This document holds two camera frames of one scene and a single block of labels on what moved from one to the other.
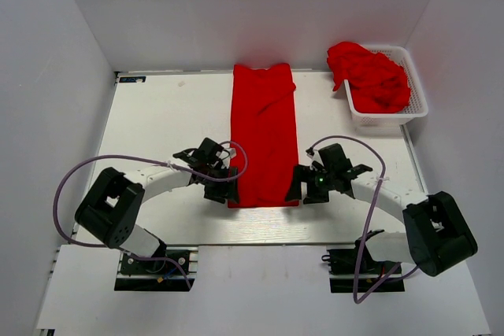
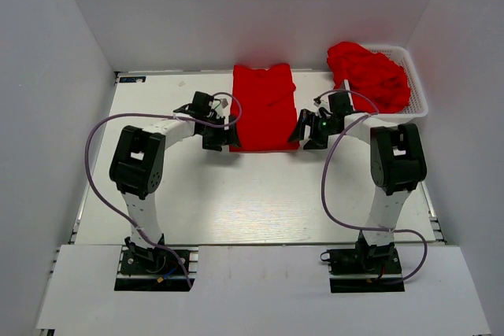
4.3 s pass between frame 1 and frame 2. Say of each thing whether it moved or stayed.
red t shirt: moved
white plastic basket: stayed
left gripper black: moved
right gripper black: moved
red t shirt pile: stayed
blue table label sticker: stayed
